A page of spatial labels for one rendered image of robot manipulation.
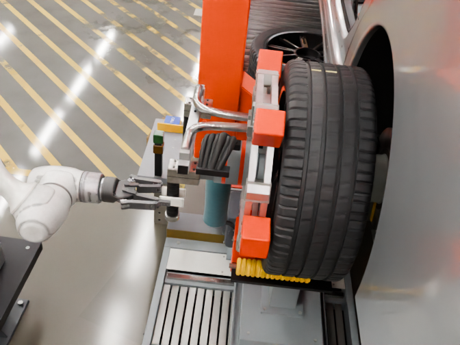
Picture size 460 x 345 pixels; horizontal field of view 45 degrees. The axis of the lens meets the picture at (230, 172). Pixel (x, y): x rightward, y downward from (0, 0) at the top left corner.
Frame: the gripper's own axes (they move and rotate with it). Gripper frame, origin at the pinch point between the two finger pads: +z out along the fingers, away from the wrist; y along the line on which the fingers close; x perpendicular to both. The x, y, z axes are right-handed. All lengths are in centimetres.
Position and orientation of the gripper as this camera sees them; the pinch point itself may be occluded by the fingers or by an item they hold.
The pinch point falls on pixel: (172, 196)
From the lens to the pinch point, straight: 161.2
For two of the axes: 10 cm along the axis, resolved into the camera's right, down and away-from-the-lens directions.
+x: 0.9, -7.8, -6.2
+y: -0.7, 6.2, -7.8
